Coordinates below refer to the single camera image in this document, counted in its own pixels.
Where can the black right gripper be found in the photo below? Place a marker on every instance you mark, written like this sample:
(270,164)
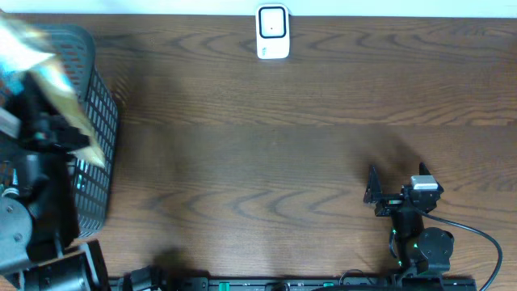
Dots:
(389,201)

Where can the white blue snack bag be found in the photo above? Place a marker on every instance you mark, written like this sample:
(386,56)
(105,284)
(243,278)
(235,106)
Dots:
(26,52)

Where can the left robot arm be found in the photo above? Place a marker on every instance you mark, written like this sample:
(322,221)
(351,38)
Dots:
(39,219)

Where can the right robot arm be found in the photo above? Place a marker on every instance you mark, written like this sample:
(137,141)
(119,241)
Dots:
(420,250)

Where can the white barcode scanner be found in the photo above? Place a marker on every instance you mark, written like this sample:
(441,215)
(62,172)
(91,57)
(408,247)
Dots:
(272,31)

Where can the grey plastic basket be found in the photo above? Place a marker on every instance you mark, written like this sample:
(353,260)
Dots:
(91,169)

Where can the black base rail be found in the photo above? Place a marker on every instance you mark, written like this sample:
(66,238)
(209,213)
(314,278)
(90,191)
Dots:
(352,282)

